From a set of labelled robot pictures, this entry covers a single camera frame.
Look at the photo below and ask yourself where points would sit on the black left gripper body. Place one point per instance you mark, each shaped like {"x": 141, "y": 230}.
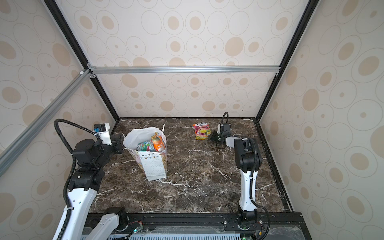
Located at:
{"x": 116, "y": 145}

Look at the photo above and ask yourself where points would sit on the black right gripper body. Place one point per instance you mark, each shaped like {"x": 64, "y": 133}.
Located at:
{"x": 217, "y": 137}

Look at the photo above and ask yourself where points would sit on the Fox's fruits candy bag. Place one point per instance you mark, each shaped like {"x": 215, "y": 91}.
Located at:
{"x": 202, "y": 131}

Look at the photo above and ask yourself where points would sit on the Fox's mint blossom candy bag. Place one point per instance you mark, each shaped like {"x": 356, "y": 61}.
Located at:
{"x": 146, "y": 146}

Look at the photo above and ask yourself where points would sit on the white paper bag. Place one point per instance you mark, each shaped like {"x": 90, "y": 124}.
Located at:
{"x": 153, "y": 164}

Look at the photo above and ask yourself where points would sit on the orange Fox's candy bag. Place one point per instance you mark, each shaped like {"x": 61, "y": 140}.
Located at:
{"x": 158, "y": 143}

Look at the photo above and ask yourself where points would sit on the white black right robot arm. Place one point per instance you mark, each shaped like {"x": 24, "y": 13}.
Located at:
{"x": 247, "y": 159}

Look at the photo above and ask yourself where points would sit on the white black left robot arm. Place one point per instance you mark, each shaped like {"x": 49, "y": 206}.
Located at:
{"x": 84, "y": 183}

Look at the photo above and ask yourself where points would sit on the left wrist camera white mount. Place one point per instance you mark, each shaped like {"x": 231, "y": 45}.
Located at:
{"x": 101, "y": 131}

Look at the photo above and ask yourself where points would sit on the silver aluminium back rail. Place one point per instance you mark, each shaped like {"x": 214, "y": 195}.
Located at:
{"x": 185, "y": 70}

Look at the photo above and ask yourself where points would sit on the silver aluminium rail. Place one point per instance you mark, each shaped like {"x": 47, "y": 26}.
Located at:
{"x": 25, "y": 138}
{"x": 185, "y": 70}

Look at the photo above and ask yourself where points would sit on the silver aluminium left rail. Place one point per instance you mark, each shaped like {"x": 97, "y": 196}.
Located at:
{"x": 25, "y": 138}

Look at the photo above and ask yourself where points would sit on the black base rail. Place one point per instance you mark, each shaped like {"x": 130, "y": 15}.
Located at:
{"x": 212, "y": 226}

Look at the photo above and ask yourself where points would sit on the black corner frame post left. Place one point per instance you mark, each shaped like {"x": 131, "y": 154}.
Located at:
{"x": 74, "y": 44}

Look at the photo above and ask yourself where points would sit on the black corner frame post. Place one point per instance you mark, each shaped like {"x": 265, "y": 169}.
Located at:
{"x": 74, "y": 44}
{"x": 302, "y": 25}

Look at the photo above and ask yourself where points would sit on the black corner frame post right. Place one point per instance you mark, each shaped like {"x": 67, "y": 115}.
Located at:
{"x": 302, "y": 25}

